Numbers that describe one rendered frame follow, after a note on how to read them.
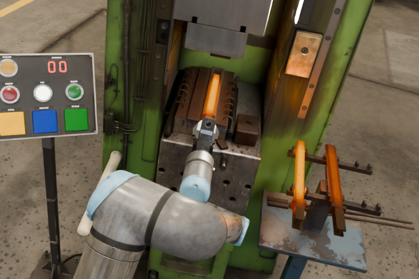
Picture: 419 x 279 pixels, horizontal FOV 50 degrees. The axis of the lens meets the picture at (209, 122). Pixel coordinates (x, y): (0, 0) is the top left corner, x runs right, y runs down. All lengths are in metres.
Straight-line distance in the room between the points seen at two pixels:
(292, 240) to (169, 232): 0.93
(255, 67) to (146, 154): 0.63
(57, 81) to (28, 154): 1.49
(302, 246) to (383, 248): 1.24
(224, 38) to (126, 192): 0.77
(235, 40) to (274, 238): 0.73
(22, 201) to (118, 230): 1.87
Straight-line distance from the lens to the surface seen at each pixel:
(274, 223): 1.75
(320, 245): 1.75
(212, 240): 0.89
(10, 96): 1.57
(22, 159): 2.98
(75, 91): 1.57
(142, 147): 1.96
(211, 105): 1.69
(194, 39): 1.50
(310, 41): 1.62
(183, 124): 1.68
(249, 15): 1.45
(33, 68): 1.57
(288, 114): 1.79
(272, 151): 1.90
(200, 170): 1.36
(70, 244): 2.49
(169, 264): 2.22
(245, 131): 1.67
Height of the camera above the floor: 1.94
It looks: 35 degrees down
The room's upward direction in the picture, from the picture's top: 11 degrees clockwise
